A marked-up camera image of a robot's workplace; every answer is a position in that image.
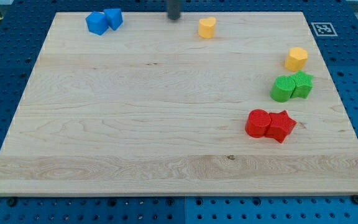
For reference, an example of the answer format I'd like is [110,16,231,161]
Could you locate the green star block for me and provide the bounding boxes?
[290,70,314,99]

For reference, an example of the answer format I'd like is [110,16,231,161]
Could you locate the red star block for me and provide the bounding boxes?
[265,110,297,143]

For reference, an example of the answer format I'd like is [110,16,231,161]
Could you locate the blue cube block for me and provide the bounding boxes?
[103,8,123,30]

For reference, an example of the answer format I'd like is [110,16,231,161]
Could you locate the white fiducial marker tag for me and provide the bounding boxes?
[311,22,337,37]

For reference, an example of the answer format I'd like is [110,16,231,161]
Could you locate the red cylinder block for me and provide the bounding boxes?
[245,109,272,138]

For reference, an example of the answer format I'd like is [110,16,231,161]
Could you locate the green cylinder block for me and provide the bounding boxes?
[270,76,296,103]

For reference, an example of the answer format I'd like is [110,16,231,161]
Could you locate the yellow hexagon block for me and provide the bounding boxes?
[284,47,308,72]

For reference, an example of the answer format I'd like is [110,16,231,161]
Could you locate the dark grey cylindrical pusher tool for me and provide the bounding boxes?
[167,0,181,21]

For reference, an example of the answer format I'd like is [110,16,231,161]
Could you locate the yellow heart block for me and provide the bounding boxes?
[198,17,217,39]

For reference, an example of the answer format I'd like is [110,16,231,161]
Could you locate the blue hexagon block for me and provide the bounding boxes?
[85,11,108,35]

